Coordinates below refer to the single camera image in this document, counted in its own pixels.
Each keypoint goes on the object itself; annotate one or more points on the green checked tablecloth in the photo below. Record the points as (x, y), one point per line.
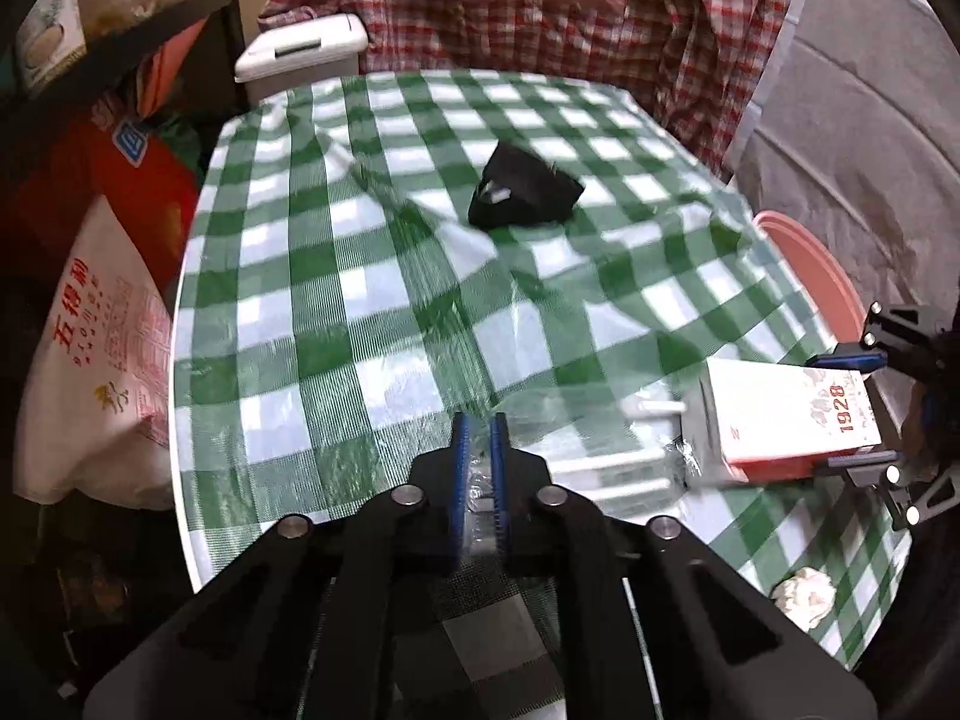
(337, 240)

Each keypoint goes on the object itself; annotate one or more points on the black shelf rack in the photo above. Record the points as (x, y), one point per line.
(150, 34)

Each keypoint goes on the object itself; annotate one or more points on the red plaid shirt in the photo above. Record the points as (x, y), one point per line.
(562, 7)

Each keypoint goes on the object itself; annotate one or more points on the clear plastic wrapper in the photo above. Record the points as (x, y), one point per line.
(481, 510)

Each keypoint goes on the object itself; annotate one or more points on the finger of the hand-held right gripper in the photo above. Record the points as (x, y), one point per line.
(862, 459)
(844, 358)

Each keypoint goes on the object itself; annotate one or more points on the white label sauce bottle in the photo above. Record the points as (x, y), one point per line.
(49, 30)

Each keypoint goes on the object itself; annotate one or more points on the red shopping bag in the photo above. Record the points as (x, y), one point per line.
(97, 180)

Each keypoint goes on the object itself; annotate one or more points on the white red carton box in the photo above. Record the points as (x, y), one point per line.
(772, 420)

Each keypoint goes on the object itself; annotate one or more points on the pink plastic bin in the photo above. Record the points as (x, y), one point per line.
(810, 277)

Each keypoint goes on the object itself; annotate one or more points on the white lidded trash can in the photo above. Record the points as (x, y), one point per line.
(300, 52)

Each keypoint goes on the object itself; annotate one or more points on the crumpled white tissue ball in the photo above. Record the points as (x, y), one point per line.
(806, 600)

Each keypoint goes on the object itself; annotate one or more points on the green plastic bag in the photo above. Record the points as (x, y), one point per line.
(184, 146)

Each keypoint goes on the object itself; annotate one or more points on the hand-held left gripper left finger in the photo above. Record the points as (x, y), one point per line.
(462, 480)

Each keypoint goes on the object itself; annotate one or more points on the grey fabric cover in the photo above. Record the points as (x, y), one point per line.
(862, 127)

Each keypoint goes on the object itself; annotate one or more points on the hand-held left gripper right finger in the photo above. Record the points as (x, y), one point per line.
(500, 480)

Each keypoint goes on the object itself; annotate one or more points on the white red-printed plastic bag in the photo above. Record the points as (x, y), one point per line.
(90, 360)

